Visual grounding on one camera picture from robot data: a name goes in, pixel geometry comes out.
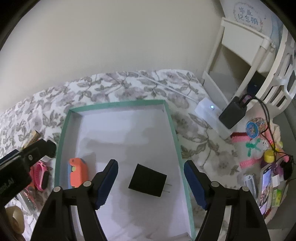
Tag clear jar metal lid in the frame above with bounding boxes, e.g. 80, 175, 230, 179
16, 189, 38, 214

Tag pink crochet mat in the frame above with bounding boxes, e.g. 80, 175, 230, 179
230, 132, 270, 169

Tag black cables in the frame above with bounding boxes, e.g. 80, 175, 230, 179
239, 93, 295, 181

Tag yellow small bottle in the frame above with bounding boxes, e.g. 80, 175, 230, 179
264, 149, 275, 163

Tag floral fleece blanket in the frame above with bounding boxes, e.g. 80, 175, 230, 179
1, 69, 241, 188

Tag smartphone with lit screen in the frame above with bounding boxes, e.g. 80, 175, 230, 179
258, 164, 272, 215

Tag orange foam puzzle piece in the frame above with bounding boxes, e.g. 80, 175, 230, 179
69, 158, 89, 188

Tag pink smart watch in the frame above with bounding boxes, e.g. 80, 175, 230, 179
33, 161, 49, 191

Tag teal cardboard tray box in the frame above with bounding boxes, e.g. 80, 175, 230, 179
55, 100, 195, 240

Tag framed embroidered sign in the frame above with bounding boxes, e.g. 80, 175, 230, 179
220, 0, 282, 39

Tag white power strip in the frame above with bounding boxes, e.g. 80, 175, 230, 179
195, 98, 232, 140

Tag gold rectangular lighter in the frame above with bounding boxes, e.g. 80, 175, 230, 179
23, 130, 40, 149

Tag white plastic shelf rack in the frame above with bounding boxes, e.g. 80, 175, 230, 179
202, 18, 275, 109

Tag silver metal clip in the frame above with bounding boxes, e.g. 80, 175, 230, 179
243, 174, 258, 199

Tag white lattice basket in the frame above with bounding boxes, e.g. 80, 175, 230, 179
256, 27, 295, 117

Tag black multiport charger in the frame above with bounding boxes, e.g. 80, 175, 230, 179
219, 96, 247, 129

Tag blue round sticker tin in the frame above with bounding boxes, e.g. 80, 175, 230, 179
245, 118, 267, 138

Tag green small box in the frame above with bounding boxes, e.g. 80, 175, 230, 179
271, 189, 282, 207

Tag beige tape roll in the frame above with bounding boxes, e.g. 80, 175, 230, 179
6, 206, 25, 235

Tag black plug charger adapter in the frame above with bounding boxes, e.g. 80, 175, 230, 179
128, 164, 170, 197

